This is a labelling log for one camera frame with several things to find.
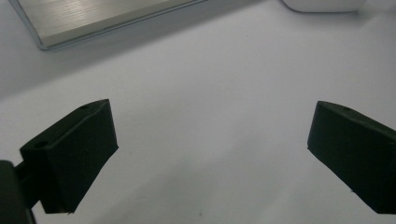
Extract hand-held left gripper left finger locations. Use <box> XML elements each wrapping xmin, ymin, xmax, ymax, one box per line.
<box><xmin>14</xmin><ymin>98</ymin><xmax>120</xmax><ymax>215</ymax></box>

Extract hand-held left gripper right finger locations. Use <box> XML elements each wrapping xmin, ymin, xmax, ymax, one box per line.
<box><xmin>306</xmin><ymin>100</ymin><xmax>396</xmax><ymax>215</ymax></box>

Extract silver metal tray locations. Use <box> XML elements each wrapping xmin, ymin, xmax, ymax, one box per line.
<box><xmin>8</xmin><ymin>0</ymin><xmax>209</xmax><ymax>51</ymax></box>

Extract white rounded container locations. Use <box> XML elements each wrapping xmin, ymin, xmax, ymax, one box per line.
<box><xmin>280</xmin><ymin>0</ymin><xmax>368</xmax><ymax>14</ymax></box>

